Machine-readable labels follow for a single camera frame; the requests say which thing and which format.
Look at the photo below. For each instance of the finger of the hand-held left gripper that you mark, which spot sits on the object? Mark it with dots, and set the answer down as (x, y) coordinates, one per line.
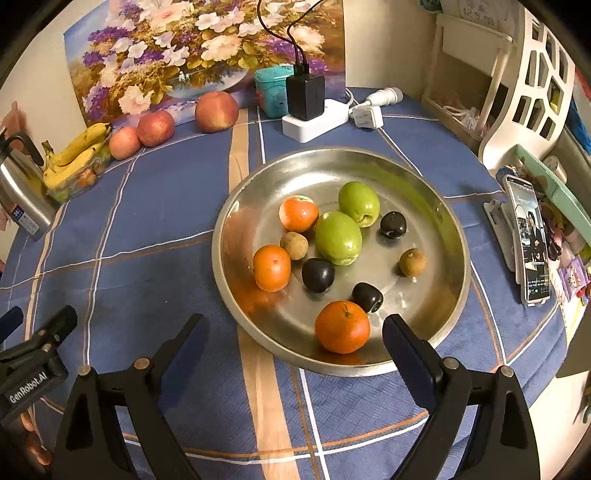
(53, 323)
(10, 319)

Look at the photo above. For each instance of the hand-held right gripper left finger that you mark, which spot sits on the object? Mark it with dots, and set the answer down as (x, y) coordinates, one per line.
(182, 344)

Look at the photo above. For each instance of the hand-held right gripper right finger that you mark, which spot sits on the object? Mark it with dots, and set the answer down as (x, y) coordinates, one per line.
(406, 355)

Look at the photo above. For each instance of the small orange tangerine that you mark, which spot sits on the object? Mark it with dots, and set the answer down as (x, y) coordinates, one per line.
(298, 213)
(272, 267)
(342, 326)

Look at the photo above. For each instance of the dark purple plum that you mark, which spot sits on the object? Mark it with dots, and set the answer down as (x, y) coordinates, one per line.
(367, 297)
(318, 274)
(393, 225)

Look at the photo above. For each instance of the brown longan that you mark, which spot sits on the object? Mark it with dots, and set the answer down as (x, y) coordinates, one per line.
(294, 244)
(412, 261)

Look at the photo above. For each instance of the round stainless steel plate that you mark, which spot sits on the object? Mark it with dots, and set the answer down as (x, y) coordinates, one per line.
(429, 258)

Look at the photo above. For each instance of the elongated green jujube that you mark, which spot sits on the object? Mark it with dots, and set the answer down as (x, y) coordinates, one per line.
(338, 237)

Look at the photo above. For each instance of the round green jujube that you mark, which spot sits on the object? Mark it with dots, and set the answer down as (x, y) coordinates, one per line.
(359, 203)

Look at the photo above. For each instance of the person's left hand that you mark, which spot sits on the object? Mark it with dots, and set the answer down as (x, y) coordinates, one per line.
(37, 443)

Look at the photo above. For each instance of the stainless steel kettle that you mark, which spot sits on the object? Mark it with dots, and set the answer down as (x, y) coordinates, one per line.
(21, 194)

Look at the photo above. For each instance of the blue plaid tablecloth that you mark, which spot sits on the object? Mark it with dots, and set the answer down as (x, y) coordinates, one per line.
(161, 207)

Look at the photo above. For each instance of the clear plastic fruit container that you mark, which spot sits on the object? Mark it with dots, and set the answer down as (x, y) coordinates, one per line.
(90, 178)

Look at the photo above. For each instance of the white phone stand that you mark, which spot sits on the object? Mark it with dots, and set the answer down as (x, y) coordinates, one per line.
(498, 226)

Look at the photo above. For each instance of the smartphone with lit screen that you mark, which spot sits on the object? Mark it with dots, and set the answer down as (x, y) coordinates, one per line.
(526, 240)

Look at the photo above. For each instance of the bunch of yellow bananas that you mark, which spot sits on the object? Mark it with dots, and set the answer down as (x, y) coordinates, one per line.
(78, 147)

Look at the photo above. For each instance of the purple cartoon sticker pack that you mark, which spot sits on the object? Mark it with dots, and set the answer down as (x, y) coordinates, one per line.
(575, 277)

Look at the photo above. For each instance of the small pale red apple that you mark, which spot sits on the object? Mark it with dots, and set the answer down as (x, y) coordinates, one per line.
(123, 142)

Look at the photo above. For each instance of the patterned tape roll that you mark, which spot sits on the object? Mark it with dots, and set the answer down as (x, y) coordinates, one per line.
(510, 171)

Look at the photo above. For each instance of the medium red apple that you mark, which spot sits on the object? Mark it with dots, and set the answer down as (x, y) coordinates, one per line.
(156, 128)

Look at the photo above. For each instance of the light green tray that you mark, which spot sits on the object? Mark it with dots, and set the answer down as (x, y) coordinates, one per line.
(554, 189)

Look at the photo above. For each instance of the large red apple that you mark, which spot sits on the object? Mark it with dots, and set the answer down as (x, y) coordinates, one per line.
(216, 111)

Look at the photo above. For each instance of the small white jar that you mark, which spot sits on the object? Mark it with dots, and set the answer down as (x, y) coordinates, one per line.
(554, 167)

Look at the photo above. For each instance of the white plug adapter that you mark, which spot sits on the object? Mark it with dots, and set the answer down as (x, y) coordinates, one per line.
(369, 117)

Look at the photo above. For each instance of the white plastic bag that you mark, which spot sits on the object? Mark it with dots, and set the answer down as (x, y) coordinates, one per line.
(461, 117)

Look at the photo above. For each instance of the white power strip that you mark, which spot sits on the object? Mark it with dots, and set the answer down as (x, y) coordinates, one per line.
(314, 129)

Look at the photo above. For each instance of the white round power plug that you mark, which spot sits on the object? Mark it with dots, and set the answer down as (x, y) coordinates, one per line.
(385, 96)

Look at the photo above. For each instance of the teal tin box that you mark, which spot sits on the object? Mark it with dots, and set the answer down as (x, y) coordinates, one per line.
(272, 94)

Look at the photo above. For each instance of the black power charger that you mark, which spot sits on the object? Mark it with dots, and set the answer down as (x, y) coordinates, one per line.
(304, 97)

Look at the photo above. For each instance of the white lattice chair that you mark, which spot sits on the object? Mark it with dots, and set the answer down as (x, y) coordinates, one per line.
(531, 92)

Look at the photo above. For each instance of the floral painting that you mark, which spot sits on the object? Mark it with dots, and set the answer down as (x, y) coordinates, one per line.
(152, 46)

